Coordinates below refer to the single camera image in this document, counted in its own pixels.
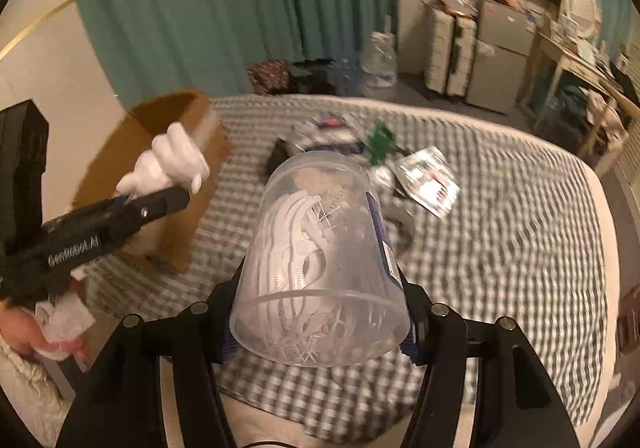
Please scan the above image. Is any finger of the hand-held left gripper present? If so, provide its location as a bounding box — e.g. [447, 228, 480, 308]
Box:
[112, 185, 192, 229]

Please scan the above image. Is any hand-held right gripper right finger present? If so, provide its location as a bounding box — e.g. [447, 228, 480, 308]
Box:
[399, 278, 583, 448]

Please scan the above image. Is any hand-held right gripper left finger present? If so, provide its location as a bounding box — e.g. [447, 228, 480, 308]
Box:
[55, 268, 242, 448]

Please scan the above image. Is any white glove-shaped figurine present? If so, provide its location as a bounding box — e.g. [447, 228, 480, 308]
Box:
[116, 122, 211, 201]

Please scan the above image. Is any cardboard box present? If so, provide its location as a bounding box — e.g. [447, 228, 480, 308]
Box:
[74, 88, 232, 274]

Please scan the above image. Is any clear plastic jar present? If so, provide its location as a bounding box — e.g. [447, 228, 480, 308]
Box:
[229, 151, 413, 369]

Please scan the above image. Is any person's left hand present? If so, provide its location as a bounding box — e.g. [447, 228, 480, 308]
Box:
[0, 303, 86, 364]

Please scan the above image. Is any grey checkered blanket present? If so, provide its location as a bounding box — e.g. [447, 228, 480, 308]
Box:
[75, 96, 623, 439]

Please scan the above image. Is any cream knit fabric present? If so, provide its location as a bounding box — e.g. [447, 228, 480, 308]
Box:
[0, 343, 66, 434]

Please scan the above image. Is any patterned bag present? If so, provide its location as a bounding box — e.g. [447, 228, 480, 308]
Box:
[248, 59, 292, 94]

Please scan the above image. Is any black and white package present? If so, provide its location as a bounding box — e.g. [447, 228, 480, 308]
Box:
[292, 115, 366, 154]

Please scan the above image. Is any large clear water bottle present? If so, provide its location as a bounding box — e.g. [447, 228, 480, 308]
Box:
[360, 32, 399, 88]

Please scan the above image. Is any grey mini fridge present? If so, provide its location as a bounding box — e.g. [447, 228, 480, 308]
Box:
[465, 0, 543, 114]

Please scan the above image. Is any blue clothing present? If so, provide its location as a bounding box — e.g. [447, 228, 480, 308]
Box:
[559, 86, 594, 118]

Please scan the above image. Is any white suitcase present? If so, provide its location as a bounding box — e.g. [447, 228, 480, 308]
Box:
[425, 6, 478, 96]

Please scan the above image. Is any cream dressing table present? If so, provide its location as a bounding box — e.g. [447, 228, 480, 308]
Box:
[517, 31, 640, 154]

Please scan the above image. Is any white oval mirror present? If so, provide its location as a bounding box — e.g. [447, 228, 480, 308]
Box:
[560, 0, 600, 42]

